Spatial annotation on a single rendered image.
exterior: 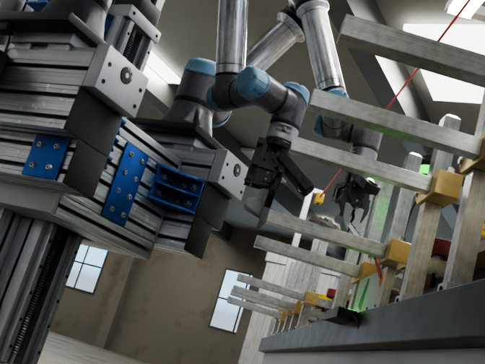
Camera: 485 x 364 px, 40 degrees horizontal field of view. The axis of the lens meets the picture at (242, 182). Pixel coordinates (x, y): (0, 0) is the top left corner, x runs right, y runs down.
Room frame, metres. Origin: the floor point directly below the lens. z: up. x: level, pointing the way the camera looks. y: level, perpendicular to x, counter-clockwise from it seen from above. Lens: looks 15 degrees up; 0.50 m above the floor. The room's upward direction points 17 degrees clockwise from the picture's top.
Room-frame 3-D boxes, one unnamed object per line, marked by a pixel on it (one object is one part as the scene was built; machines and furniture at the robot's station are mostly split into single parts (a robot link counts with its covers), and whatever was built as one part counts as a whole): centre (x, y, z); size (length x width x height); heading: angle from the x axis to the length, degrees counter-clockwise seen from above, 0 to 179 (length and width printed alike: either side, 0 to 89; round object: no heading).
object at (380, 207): (1.82, -0.39, 0.89); 0.03 x 0.03 x 0.48; 89
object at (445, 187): (1.30, -0.39, 0.95); 0.13 x 0.06 x 0.05; 179
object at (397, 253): (1.55, -0.39, 0.85); 0.13 x 0.06 x 0.05; 179
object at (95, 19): (1.34, 0.45, 1.09); 0.15 x 0.15 x 0.10
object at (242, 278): (2.79, -0.31, 0.84); 0.43 x 0.03 x 0.04; 89
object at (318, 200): (4.13, -0.47, 1.20); 0.11 x 0.09 x 1.00; 89
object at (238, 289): (3.04, -0.32, 0.82); 0.43 x 0.03 x 0.04; 89
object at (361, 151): (1.80, -0.30, 1.14); 0.08 x 0.08 x 0.05
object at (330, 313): (1.65, -0.33, 0.68); 0.22 x 0.05 x 0.05; 179
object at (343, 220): (1.80, -0.29, 0.96); 0.06 x 0.03 x 0.09; 19
